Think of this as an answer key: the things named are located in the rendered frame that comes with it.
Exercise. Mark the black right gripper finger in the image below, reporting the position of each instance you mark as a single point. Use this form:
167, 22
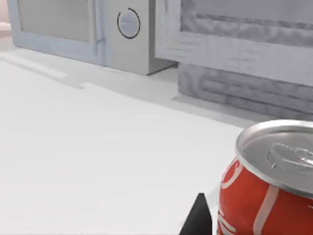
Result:
199, 218

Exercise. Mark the red and white can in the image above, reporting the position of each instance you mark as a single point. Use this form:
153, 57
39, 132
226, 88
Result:
266, 181

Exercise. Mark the round microwave knob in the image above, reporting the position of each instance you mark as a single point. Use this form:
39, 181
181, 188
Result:
128, 23

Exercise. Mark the pale microwave oven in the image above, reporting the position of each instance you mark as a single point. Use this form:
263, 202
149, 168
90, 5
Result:
80, 34

